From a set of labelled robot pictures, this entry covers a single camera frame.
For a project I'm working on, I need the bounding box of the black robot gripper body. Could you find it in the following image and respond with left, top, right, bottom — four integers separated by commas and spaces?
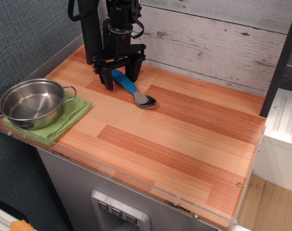
92, 20, 146, 74

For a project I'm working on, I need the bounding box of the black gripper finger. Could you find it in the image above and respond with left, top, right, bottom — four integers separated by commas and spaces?
125, 60, 143, 82
99, 67, 113, 90

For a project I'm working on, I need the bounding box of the blue handled metal spoon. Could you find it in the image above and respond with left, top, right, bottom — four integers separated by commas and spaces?
112, 70, 157, 109

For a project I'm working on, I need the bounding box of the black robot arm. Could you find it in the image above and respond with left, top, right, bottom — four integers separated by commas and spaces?
92, 0, 146, 90

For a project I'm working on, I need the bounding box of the stainless steel pot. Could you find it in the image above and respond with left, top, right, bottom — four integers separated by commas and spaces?
0, 78, 77, 130

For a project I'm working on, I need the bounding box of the green folded cloth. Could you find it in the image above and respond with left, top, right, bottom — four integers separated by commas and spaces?
2, 97, 91, 146

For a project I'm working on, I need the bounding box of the clear acrylic edge guard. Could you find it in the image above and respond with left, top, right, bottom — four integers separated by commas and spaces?
0, 113, 265, 231

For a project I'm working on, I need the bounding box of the silver toy fridge cabinet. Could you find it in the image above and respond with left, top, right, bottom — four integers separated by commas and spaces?
36, 146, 221, 231

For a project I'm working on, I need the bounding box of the white appliance right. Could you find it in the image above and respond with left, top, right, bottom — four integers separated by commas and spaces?
253, 89, 292, 191

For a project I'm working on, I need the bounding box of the orange object bottom left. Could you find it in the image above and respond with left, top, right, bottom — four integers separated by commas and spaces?
9, 220, 35, 231

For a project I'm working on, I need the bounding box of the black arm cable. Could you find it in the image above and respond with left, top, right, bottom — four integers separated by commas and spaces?
68, 0, 145, 40

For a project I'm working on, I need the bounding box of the dark vertical post right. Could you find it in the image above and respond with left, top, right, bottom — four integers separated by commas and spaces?
259, 0, 292, 118

